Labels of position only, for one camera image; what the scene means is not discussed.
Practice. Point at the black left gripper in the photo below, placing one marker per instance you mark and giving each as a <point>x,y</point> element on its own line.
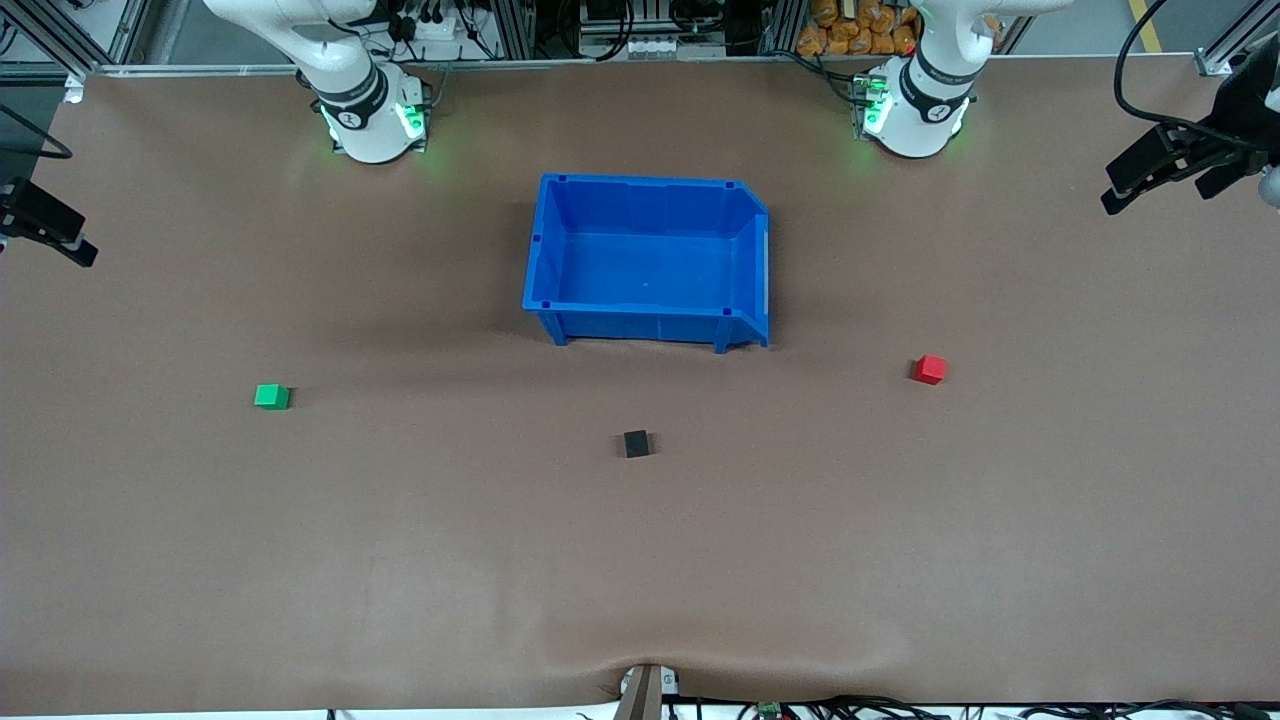
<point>1238,118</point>

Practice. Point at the green cube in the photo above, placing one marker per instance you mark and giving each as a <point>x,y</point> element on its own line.
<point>271,397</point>

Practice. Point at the red cube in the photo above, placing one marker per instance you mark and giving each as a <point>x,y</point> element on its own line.
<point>929,369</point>

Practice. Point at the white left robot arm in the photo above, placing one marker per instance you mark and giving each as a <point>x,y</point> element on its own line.
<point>915,120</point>

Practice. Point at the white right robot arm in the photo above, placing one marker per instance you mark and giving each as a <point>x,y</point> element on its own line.
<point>365,120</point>

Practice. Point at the black cube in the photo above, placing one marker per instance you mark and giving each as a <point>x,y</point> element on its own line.
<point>636,443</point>

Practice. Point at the bag of orange items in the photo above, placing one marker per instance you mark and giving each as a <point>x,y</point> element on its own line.
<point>860,28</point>

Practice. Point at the white power strip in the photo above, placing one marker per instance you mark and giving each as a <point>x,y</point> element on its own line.
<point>436,26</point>

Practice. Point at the blue plastic storage bin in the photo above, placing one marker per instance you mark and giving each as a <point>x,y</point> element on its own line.
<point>640,265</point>

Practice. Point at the aluminium corner bracket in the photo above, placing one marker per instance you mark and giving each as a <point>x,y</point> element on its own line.
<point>1215,62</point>

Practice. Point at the aluminium table edge rail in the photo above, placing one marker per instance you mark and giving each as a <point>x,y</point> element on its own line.
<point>640,62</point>

